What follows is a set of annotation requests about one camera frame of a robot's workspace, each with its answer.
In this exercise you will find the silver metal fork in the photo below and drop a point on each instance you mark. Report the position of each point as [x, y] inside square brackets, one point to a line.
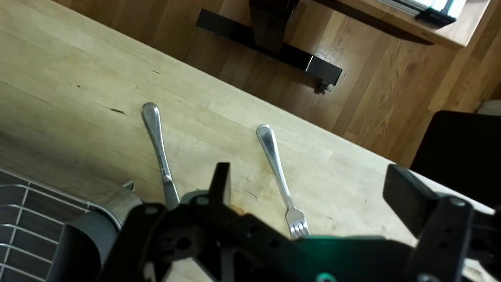
[276, 162]

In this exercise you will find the black chair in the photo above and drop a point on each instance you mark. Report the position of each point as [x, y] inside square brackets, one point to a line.
[462, 151]

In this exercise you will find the black floor stand base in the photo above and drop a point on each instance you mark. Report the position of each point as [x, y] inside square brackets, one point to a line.
[271, 37]

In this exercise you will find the wooden desk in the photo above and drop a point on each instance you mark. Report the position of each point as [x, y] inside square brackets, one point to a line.
[407, 24]

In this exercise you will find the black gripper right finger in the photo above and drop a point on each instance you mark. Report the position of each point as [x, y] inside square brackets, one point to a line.
[416, 201]

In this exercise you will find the dark cutlery holder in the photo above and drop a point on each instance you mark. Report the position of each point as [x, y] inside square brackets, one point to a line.
[86, 235]

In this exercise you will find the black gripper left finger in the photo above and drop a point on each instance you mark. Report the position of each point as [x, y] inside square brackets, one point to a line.
[221, 181]

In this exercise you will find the silver metal knife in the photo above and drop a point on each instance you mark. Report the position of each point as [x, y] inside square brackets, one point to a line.
[155, 134]

